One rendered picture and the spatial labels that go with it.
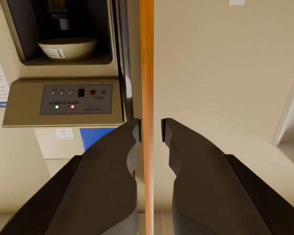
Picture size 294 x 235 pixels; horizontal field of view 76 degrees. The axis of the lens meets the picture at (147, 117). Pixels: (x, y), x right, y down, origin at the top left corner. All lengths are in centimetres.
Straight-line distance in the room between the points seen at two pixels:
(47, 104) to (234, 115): 98
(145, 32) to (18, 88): 39
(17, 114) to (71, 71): 18
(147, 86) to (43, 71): 31
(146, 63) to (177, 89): 60
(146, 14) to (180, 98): 69
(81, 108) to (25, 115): 15
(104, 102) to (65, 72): 15
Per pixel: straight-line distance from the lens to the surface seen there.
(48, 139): 74
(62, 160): 78
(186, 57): 101
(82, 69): 58
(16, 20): 67
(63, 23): 67
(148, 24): 45
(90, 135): 54
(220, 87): 110
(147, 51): 45
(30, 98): 61
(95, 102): 53
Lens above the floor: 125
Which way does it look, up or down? 29 degrees up
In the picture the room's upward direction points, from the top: 179 degrees clockwise
